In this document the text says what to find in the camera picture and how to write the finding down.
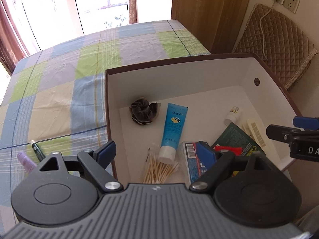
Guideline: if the red snack packet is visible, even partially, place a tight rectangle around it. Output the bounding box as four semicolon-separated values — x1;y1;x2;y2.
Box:
214;145;243;156

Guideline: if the blue white tissue pack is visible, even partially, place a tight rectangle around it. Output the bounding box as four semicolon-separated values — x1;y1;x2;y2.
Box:
184;142;207;183

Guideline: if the dark green package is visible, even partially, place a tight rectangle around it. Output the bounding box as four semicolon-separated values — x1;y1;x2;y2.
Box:
212;123;265;156

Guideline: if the small white pill bottle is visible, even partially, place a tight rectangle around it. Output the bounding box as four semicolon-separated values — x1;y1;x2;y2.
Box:
224;106;242;126

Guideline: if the cream hair claw clip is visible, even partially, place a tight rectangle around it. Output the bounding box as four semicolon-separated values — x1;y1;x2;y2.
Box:
242;118;267;148

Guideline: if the dark green small tube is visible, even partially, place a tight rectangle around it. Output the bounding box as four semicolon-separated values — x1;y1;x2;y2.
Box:
30;140;46;162

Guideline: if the bag of cotton swabs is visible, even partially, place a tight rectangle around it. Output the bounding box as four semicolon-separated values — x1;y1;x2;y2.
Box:
141;145;179;184

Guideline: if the blue cream tube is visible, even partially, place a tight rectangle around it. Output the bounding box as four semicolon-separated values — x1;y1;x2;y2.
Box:
159;103;188;165

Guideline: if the purple tube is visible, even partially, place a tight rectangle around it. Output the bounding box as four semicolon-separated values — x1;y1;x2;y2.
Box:
17;151;37;173

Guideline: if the brown hair scrunchie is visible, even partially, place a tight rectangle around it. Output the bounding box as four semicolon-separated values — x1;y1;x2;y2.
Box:
129;98;160;125

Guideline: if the brown cardboard box white inside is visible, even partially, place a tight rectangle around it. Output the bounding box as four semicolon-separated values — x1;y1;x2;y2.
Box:
105;54;301;184

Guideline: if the brown quilted cushion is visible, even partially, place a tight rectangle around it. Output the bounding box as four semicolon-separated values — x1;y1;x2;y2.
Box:
233;3;318;90

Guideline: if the checkered tablecloth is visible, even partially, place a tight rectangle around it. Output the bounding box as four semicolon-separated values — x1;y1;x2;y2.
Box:
1;20;208;233

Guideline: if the pink curtain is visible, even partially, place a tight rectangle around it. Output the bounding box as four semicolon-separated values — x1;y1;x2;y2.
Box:
1;0;30;75

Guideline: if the wooden wardrobe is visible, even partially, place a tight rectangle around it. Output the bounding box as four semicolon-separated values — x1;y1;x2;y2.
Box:
171;0;249;54

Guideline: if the white power cable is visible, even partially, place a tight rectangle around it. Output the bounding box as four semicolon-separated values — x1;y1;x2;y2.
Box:
259;0;279;62

